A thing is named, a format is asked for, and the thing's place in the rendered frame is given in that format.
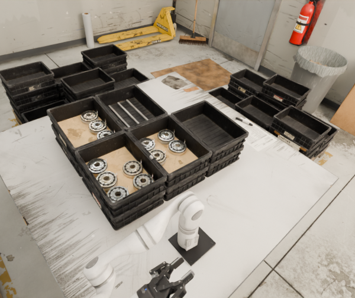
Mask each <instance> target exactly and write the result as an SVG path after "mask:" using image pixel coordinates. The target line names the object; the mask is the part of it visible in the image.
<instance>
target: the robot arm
mask: <svg viewBox="0 0 355 298"><path fill-rule="evenodd" d="M204 209H205V207H204V204H203V203H202V202H201V201H200V200H199V199H198V198H197V197H196V196H195V194H194V193H193V192H191V191H187V192H185V193H183V194H181V195H180V196H179V197H177V198H176V199H175V200H174V201H173V202H172V203H171V204H169V205H168V206H167V207H166V208H164V209H163V210H162V211H161V212H160V213H158V214H157V215H156V216H154V217H153V218H151V219H150V220H149V221H147V222H146V223H144V224H143V225H142V226H140V227H139V228H137V229H136V230H135V231H134V232H132V233H131V234H129V235H128V236H127V237H125V238H124V239H123V240H122V241H120V242H119V243H117V244H115V245H114V246H113V247H111V248H109V249H108V250H106V251H104V252H103V253H101V254H99V255H98V256H96V257H95V258H93V259H92V260H91V261H90V262H88V263H87V265H85V267H84V269H83V274H84V276H85V277H86V278H87V280H88V281H89V282H90V283H91V285H92V286H93V287H94V288H95V289H96V296H94V297H93V298H110V297H111V293H112V289H113V287H114V283H115V279H116V272H115V270H114V268H113V267H112V265H111V264H110V262H111V261H113V260H115V259H116V258H118V257H122V256H124V255H132V254H141V253H144V252H146V251H148V250H149V249H151V248H152V247H153V246H155V245H156V244H157V243H158V242H159V241H160V240H161V239H162V237H163V234H164V232H165V230H166V227H167V224H168V223H169V221H170V219H171V218H172V216H173V215H174V214H176V213H177V212H178V211H180V213H181V214H180V215H179V223H178V233H177V242H178V244H179V245H180V246H181V247H182V248H184V249H185V250H186V251H187V250H189V249H191V248H193V247H195V246H197V244H198V238H199V235H198V229H199V223H200V222H201V220H202V217H203V214H204ZM183 262H184V259H183V258H182V257H177V259H175V260H174V261H173V262H172V263H170V264H169V263H167V262H165V261H164V262H162V263H161V264H159V265H158V266H156V267H155V268H153V269H151V270H150V271H149V274H150V275H151V277H152V279H151V281H150V282H149V284H145V285H143V286H142V287H141V288H140V289H138V290H137V291H136V292H135V293H134V294H133V295H132V296H130V297H129V298H183V297H184V296H185V294H186V293H187V291H186V288H185V286H186V284H188V283H189V282H190V281H191V280H192V279H193V278H194V275H195V273H194V272H193V271H192V270H189V271H188V272H187V273H186V274H185V275H184V276H183V277H182V278H181V280H178V281H176V282H170V281H169V279H170V275H171V274H172V272H173V270H174V269H177V268H178V267H179V266H180V265H181V264H182V263H183ZM164 275H165V276H164ZM171 294H174V295H173V296H172V297H170V295H171Z"/></svg>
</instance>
